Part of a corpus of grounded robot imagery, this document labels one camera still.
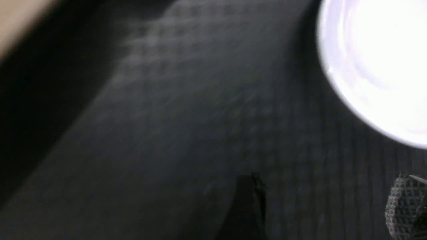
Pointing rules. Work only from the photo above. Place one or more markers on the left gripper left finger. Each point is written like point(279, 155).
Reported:
point(245, 219)

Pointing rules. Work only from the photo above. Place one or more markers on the black serving tray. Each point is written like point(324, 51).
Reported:
point(133, 119)

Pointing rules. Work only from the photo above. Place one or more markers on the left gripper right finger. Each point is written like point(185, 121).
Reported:
point(406, 208)

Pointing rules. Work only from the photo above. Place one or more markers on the white square sauce dish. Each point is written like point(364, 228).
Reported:
point(373, 54)

